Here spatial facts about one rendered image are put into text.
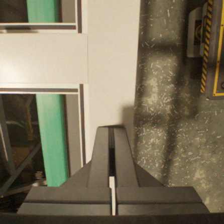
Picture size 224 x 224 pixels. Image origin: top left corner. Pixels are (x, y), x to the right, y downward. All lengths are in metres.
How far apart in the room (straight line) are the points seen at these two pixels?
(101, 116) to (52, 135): 0.12
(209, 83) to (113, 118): 0.79
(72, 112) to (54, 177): 0.11
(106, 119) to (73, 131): 0.11
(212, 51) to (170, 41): 0.34
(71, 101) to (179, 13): 1.05
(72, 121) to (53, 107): 0.04
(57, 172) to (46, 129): 0.07
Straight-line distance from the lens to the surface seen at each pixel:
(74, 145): 0.26
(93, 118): 0.15
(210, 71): 0.90
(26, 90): 0.23
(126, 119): 0.15
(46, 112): 0.24
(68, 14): 0.24
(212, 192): 1.80
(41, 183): 1.04
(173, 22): 1.18
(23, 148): 1.02
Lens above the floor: 1.08
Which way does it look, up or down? 73 degrees down
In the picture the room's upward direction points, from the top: 176 degrees clockwise
